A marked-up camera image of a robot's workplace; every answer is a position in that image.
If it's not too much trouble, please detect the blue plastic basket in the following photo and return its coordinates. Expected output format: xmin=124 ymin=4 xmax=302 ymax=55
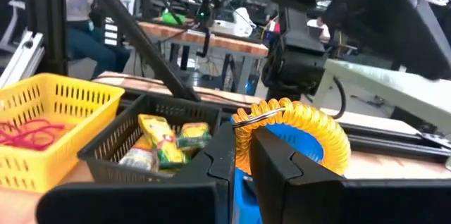
xmin=230 ymin=116 xmax=326 ymax=224

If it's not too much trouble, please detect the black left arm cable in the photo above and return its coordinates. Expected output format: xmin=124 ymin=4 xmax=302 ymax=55
xmin=330 ymin=75 xmax=348 ymax=120

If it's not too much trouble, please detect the bright green object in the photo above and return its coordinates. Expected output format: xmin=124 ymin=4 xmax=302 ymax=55
xmin=161 ymin=11 xmax=187 ymax=26

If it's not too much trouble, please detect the wooden workbench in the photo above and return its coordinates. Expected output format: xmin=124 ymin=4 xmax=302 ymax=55
xmin=138 ymin=20 xmax=269 ymax=95

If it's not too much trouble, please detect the red rubber band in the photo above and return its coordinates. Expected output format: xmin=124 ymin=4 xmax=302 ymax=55
xmin=13 ymin=118 xmax=67 ymax=140
xmin=0 ymin=121 xmax=57 ymax=152

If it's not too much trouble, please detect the yellow plastic basket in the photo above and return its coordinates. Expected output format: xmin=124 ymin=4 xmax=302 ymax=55
xmin=0 ymin=72 xmax=126 ymax=194

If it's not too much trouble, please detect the person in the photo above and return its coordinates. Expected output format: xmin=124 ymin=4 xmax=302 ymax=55
xmin=64 ymin=0 xmax=134 ymax=79

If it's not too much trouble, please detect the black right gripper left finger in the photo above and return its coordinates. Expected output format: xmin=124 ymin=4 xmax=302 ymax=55
xmin=171 ymin=121 xmax=237 ymax=224

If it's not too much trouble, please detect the orange coil wristband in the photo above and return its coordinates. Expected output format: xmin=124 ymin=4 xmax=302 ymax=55
xmin=230 ymin=97 xmax=352 ymax=177

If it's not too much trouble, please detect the yellow crayon box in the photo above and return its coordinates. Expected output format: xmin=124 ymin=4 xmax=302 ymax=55
xmin=175 ymin=122 xmax=213 ymax=151
xmin=137 ymin=113 xmax=188 ymax=170
xmin=118 ymin=135 xmax=160 ymax=173

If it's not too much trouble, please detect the black aluminium frame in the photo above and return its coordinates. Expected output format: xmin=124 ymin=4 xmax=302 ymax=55
xmin=0 ymin=0 xmax=451 ymax=160

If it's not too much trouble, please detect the white box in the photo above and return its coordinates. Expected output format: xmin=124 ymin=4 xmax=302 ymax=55
xmin=210 ymin=6 xmax=257 ymax=38

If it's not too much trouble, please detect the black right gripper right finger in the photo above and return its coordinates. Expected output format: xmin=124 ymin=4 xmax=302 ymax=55
xmin=249 ymin=126 xmax=348 ymax=224

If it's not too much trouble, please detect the black mesh tray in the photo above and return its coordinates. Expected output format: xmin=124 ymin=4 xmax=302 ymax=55
xmin=77 ymin=93 xmax=223 ymax=185

